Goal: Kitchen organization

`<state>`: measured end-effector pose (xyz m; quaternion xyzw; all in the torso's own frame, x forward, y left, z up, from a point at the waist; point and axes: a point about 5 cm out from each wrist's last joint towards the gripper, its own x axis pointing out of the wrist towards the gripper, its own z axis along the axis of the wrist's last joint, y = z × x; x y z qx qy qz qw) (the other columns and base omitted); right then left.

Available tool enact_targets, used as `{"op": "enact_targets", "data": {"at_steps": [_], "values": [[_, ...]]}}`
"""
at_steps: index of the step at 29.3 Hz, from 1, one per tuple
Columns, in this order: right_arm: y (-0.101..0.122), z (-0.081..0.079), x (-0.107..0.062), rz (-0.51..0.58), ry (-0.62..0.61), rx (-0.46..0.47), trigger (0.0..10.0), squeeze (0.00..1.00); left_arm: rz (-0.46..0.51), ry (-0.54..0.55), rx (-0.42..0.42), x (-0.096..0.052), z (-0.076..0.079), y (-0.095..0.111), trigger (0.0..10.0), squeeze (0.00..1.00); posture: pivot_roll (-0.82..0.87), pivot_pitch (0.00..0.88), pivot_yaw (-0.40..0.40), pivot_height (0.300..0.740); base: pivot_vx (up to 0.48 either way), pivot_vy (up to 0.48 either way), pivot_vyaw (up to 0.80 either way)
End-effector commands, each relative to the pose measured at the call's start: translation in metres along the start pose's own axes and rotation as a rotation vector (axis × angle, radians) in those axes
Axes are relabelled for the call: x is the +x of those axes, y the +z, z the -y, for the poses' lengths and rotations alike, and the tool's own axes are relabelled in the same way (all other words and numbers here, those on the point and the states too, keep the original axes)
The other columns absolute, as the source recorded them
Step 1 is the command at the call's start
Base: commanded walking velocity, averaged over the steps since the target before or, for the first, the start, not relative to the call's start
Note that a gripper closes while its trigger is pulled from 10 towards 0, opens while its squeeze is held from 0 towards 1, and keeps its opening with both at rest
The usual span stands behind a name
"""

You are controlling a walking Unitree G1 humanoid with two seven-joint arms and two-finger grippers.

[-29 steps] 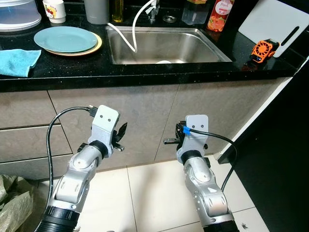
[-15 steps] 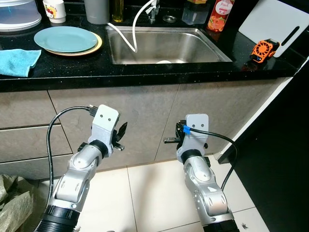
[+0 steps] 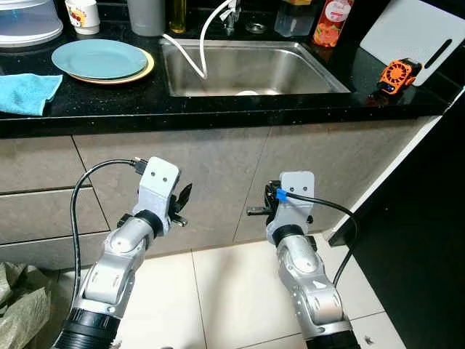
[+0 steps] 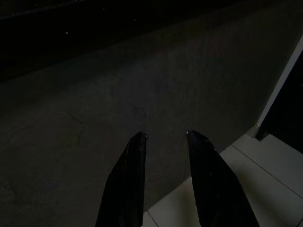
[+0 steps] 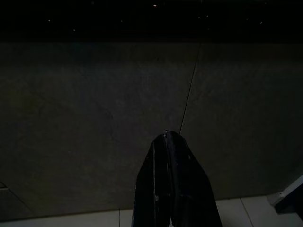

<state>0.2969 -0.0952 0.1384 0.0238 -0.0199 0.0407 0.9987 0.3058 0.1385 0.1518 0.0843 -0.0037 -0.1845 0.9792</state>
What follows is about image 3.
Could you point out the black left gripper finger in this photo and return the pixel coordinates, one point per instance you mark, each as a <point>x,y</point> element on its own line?
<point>187,198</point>
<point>177,193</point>

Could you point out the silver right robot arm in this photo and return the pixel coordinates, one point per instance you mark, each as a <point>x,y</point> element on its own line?
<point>309,283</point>

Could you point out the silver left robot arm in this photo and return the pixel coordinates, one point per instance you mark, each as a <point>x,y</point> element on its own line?
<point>112,269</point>

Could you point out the white bowl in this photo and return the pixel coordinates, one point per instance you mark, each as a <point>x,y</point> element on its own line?
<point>245,93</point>

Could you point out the yellow plate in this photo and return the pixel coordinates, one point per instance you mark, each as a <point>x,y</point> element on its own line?
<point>147,71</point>

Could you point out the grey drawer front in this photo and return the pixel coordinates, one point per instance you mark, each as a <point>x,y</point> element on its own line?
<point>36,163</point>
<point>36,217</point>

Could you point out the stainless steel sink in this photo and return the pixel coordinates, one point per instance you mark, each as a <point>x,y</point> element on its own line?
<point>254,69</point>

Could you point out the dark side cabinet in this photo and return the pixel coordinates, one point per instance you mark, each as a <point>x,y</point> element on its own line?
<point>421,254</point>

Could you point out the light blue plate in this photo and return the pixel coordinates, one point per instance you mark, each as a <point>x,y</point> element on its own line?
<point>98,58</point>

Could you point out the yellow oil bottle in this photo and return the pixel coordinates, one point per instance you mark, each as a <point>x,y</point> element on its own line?
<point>178,14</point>

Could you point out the light blue towel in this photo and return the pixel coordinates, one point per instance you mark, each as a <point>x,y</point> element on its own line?
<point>29,93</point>

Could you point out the green woven sack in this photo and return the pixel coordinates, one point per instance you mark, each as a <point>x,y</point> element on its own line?
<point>22,305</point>

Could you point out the grey tumbler with red logo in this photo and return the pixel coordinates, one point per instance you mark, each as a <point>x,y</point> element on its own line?
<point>145,16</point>

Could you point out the round steel sink hole cap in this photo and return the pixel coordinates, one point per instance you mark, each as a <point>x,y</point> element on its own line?
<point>256,27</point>

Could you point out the orange black small fan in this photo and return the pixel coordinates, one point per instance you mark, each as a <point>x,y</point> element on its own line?
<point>398,75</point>

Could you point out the clear plastic sponge box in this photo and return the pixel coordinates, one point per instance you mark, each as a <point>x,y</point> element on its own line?
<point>294,20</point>

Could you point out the red peach soap bottle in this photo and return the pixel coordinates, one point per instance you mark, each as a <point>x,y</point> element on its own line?
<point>333,22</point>

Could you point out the white printed cup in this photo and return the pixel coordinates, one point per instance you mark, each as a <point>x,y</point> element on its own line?
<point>82,16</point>

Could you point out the white cutting board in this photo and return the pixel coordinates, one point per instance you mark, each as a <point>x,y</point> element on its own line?
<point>407,36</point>

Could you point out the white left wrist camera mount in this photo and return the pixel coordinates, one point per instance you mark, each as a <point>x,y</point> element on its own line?
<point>160,182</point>

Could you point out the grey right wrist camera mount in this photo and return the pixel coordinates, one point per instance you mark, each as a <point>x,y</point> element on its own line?
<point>296,211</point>

